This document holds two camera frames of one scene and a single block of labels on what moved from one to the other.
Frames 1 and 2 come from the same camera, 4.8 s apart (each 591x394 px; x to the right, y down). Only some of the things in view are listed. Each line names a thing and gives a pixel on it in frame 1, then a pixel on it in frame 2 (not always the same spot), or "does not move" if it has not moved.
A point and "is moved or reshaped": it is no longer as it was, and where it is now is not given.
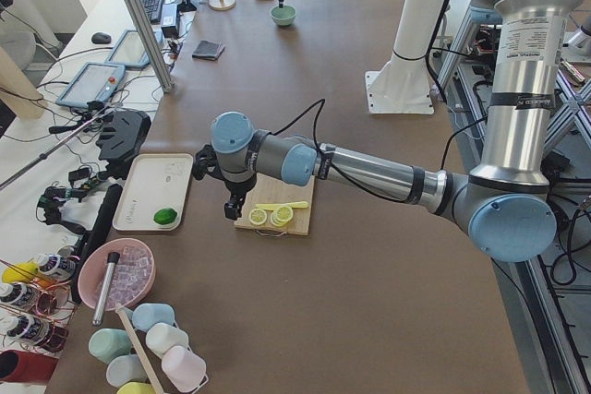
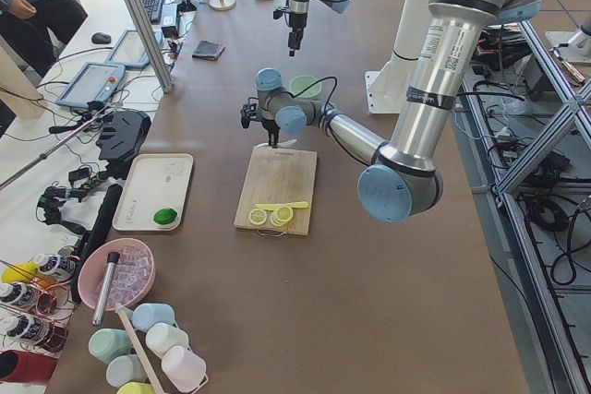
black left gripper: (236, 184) -> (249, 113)
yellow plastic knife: (304, 204) does not move
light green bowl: (284, 16) is moved or reshaped
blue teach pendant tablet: (94, 82) does not move
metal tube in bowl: (112, 260) does not move
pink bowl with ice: (131, 278) does not move
